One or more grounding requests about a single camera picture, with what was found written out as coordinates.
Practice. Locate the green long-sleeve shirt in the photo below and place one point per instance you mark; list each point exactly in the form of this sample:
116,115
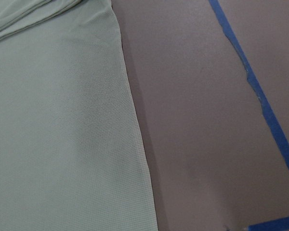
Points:
71,151

